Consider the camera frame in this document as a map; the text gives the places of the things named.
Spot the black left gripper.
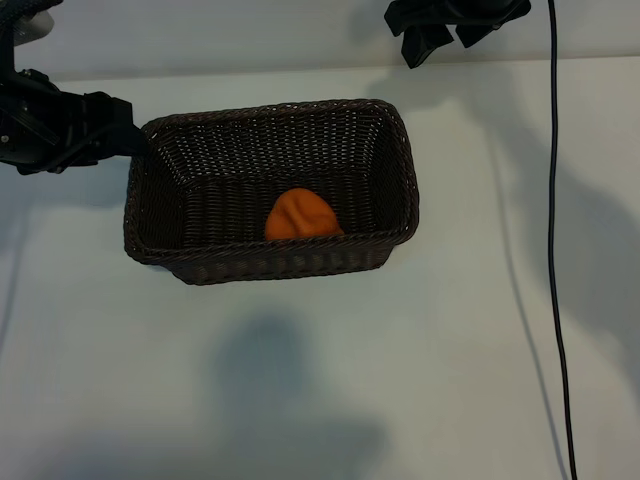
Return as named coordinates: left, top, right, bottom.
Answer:
left=0, top=67, right=150, bottom=176

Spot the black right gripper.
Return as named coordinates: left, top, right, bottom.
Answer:
left=383, top=0, right=532, bottom=70

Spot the dark brown wicker basket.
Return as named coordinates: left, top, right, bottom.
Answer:
left=123, top=98, right=421, bottom=287

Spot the orange fruit with stem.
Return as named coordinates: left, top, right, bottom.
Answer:
left=264, top=186, right=347, bottom=242

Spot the black cable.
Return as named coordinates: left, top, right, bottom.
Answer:
left=546, top=0, right=579, bottom=480

